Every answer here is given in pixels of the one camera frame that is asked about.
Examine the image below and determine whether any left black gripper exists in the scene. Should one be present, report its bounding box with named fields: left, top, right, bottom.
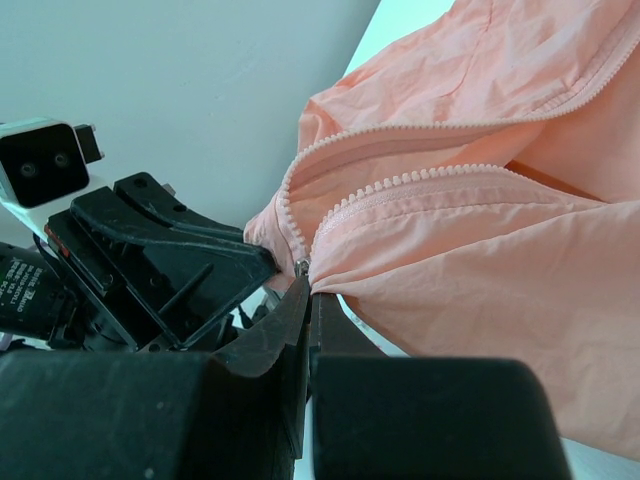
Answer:
left=0, top=172, right=284, bottom=354

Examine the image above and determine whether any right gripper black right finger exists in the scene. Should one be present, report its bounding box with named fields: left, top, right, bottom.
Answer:
left=311, top=293, right=570, bottom=479

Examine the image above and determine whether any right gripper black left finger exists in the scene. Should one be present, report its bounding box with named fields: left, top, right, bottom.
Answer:
left=1, top=277, right=310, bottom=479

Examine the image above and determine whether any salmon pink hooded jacket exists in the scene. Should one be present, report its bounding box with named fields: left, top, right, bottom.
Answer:
left=244, top=0, right=639, bottom=459

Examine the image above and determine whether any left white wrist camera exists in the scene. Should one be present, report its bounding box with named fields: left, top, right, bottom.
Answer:
left=1, top=117, right=107, bottom=239

